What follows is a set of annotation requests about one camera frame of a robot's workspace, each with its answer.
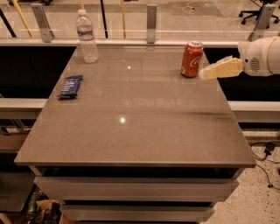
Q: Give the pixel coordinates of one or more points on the metal railing post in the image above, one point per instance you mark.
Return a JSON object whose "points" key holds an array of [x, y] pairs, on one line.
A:
{"points": [[43, 25], [262, 22], [151, 23]]}

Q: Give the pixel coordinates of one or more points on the upper grey drawer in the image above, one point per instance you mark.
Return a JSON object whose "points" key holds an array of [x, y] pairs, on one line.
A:
{"points": [[137, 189]]}

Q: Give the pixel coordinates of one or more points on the right metal railing post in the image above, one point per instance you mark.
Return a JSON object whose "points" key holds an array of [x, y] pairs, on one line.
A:
{"points": [[262, 22]]}

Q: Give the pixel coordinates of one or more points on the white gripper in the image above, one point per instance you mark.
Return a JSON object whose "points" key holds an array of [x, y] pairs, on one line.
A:
{"points": [[254, 57]]}

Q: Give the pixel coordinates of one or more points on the yellow pole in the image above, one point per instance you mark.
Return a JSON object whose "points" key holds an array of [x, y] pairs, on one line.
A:
{"points": [[22, 16]]}

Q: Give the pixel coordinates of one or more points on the snack bags under table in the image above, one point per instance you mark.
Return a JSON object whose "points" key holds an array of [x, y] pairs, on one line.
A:
{"points": [[42, 210]]}

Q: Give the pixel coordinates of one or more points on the left metal railing post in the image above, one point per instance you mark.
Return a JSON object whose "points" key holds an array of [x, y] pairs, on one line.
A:
{"points": [[43, 25]]}

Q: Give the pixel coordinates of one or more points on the blue rxbar blueberry wrapper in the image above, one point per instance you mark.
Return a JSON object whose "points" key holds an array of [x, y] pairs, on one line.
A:
{"points": [[71, 86]]}

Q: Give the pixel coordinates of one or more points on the black office chair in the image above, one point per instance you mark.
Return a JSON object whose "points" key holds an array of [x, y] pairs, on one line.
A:
{"points": [[246, 14]]}

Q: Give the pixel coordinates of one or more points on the grey drawer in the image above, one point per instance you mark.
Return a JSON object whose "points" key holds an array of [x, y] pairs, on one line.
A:
{"points": [[137, 189], [137, 213]]}

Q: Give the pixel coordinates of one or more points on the red coke can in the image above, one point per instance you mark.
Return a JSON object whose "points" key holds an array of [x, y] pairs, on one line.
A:
{"points": [[191, 59]]}

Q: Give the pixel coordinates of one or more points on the lower grey drawer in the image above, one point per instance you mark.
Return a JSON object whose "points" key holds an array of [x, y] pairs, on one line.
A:
{"points": [[137, 213]]}

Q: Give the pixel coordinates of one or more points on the middle metal railing post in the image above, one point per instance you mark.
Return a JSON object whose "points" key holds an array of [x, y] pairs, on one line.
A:
{"points": [[151, 23]]}

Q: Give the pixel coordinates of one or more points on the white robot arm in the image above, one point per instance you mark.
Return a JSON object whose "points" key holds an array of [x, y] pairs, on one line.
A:
{"points": [[277, 54]]}

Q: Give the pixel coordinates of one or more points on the black pole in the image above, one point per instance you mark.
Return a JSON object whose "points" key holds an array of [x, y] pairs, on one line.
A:
{"points": [[103, 13]]}

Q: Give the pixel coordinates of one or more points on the clear plastic water bottle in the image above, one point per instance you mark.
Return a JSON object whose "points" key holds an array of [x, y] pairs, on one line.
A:
{"points": [[85, 32]]}

